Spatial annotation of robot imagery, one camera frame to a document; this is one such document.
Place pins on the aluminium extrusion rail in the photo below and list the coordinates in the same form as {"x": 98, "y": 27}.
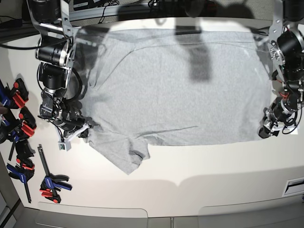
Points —
{"x": 108, "y": 11}

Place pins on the white slotted wall plate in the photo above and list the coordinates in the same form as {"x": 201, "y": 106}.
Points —
{"x": 294, "y": 187}

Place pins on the blue red bar clamp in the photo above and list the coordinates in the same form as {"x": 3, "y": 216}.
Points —
{"x": 25, "y": 168}
{"x": 14, "y": 98}
{"x": 51, "y": 184}
{"x": 17, "y": 130}

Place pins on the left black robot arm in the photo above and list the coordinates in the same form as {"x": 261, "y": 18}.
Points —
{"x": 286, "y": 48}

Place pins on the top blue red bar clamp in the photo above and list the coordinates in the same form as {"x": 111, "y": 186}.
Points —
{"x": 14, "y": 98}

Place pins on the grey T-shirt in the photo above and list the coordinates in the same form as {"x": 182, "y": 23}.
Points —
{"x": 171, "y": 87}

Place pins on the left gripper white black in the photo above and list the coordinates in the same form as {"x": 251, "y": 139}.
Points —
{"x": 271, "y": 125}

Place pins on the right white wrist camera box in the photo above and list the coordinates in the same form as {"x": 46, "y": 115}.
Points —
{"x": 65, "y": 145}

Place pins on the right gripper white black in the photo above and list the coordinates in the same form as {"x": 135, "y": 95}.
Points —
{"x": 68, "y": 129}

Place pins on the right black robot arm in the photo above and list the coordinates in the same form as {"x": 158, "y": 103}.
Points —
{"x": 58, "y": 80}

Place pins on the right blue red bar clamp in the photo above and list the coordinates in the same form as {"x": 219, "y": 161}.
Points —
{"x": 51, "y": 184}

